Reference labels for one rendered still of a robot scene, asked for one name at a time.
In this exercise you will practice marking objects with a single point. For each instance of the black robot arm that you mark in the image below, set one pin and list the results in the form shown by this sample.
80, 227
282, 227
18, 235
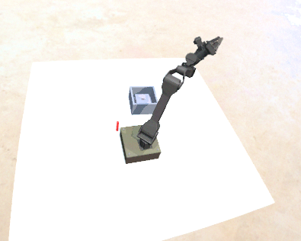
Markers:
171, 84

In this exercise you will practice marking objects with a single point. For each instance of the white square plate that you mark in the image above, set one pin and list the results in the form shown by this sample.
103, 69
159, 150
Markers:
142, 98

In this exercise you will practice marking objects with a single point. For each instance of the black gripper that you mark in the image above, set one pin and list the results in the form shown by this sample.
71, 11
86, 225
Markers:
210, 48

